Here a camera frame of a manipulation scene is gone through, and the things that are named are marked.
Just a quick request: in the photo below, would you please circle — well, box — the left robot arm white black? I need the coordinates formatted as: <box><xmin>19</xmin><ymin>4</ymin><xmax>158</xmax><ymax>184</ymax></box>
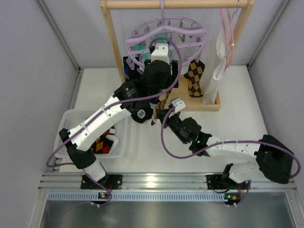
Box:
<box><xmin>58</xmin><ymin>59</ymin><xmax>181</xmax><ymax>185</ymax></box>

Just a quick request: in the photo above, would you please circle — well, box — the mint green sock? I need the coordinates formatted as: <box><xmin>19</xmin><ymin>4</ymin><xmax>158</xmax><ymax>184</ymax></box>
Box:
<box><xmin>133</xmin><ymin>33</ymin><xmax>171</xmax><ymax>62</ymax></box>

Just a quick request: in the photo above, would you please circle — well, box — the white plastic basket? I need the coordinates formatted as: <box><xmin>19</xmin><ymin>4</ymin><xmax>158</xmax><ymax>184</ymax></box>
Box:
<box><xmin>58</xmin><ymin>109</ymin><xmax>131</xmax><ymax>159</ymax></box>

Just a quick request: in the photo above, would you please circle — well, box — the purple round clip hanger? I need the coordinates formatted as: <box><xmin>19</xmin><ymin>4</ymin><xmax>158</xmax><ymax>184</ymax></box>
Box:
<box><xmin>125</xmin><ymin>8</ymin><xmax>207</xmax><ymax>70</ymax></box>

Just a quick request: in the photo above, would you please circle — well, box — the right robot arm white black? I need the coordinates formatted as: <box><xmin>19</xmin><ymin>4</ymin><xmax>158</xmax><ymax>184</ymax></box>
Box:
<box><xmin>160</xmin><ymin>109</ymin><xmax>295</xmax><ymax>184</ymax></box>

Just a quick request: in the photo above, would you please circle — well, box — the white hanging cloth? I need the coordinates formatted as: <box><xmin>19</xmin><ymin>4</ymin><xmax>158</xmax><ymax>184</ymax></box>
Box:
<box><xmin>199</xmin><ymin>30</ymin><xmax>227</xmax><ymax>105</ymax></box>

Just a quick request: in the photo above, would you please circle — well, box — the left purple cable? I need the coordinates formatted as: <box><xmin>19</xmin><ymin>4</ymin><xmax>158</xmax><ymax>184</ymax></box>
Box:
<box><xmin>46</xmin><ymin>38</ymin><xmax>183</xmax><ymax>167</ymax></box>

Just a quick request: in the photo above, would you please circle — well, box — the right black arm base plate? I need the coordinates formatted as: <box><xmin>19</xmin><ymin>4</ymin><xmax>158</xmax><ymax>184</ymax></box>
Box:
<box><xmin>206</xmin><ymin>174</ymin><xmax>249</xmax><ymax>190</ymax></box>

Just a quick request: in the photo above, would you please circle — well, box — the brown tan argyle sock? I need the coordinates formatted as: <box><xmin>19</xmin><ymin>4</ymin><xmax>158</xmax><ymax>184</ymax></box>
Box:
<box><xmin>183</xmin><ymin>60</ymin><xmax>205</xmax><ymax>98</ymax></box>

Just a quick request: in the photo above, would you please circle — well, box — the purple cable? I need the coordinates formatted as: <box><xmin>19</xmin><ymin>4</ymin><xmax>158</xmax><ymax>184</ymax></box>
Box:
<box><xmin>161</xmin><ymin>106</ymin><xmax>302</xmax><ymax>179</ymax></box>
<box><xmin>46</xmin><ymin>38</ymin><xmax>183</xmax><ymax>167</ymax></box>

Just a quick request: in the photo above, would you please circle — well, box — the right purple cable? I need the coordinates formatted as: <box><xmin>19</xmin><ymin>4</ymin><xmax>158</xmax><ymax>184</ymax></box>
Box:
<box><xmin>161</xmin><ymin>106</ymin><xmax>302</xmax><ymax>179</ymax></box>

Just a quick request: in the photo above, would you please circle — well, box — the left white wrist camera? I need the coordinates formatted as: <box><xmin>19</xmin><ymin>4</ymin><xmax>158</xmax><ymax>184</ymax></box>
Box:
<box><xmin>151</xmin><ymin>43</ymin><xmax>170</xmax><ymax>65</ymax></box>

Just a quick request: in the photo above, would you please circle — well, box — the aluminium rail frame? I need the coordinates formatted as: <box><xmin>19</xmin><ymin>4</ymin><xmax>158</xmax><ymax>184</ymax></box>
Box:
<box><xmin>38</xmin><ymin>172</ymin><xmax>296</xmax><ymax>205</ymax></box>

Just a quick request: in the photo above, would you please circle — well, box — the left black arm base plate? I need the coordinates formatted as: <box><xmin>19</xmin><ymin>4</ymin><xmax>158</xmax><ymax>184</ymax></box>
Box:
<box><xmin>80</xmin><ymin>174</ymin><xmax>123</xmax><ymax>190</ymax></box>

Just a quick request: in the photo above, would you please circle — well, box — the wooden clothes rack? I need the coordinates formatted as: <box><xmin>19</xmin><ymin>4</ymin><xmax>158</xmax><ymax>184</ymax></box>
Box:
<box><xmin>100</xmin><ymin>0</ymin><xmax>255</xmax><ymax>112</ymax></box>

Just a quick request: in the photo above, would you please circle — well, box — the brown tan striped sock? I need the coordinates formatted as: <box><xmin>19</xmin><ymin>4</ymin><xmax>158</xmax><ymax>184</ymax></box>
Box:
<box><xmin>151</xmin><ymin>90</ymin><xmax>171</xmax><ymax>126</ymax></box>

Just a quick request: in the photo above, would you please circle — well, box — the pink clothes hanger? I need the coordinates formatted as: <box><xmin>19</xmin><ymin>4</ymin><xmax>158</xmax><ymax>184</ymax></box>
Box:
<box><xmin>220</xmin><ymin>9</ymin><xmax>235</xmax><ymax>68</ymax></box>

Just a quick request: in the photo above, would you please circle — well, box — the black red yellow argyle sock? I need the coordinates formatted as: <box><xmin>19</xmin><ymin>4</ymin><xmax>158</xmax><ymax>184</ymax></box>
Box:
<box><xmin>90</xmin><ymin>127</ymin><xmax>119</xmax><ymax>154</ymax></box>

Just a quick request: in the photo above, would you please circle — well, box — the black blue sock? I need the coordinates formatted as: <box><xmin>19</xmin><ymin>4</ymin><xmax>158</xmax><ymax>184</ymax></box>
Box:
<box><xmin>123</xmin><ymin>56</ymin><xmax>132</xmax><ymax>81</ymax></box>

